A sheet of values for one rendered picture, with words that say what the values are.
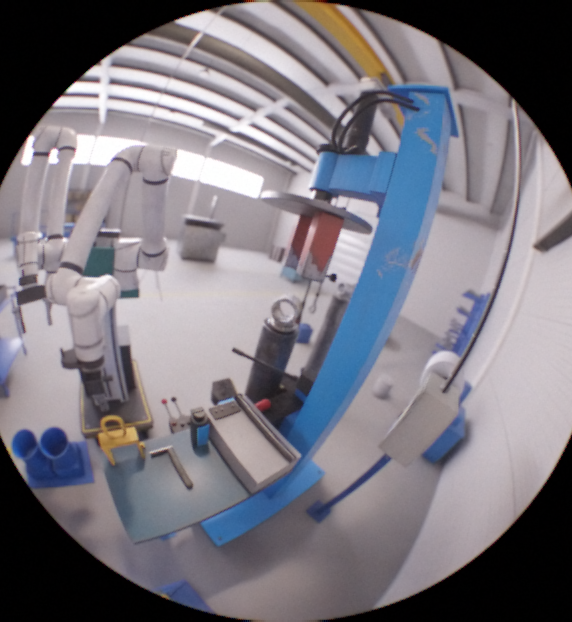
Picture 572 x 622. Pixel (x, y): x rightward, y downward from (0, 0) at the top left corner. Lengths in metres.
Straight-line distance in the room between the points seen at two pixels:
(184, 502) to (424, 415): 1.03
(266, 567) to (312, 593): 0.44
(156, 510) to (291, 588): 1.39
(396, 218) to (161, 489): 1.31
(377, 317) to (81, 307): 0.85
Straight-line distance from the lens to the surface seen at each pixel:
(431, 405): 1.02
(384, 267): 0.78
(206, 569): 1.97
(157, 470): 0.99
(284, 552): 2.05
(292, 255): 1.24
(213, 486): 0.96
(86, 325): 0.54
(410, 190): 0.83
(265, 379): 1.29
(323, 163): 1.11
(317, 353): 2.63
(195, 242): 8.89
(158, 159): 0.91
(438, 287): 11.48
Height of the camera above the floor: 1.97
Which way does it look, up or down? 20 degrees down
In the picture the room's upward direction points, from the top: 18 degrees clockwise
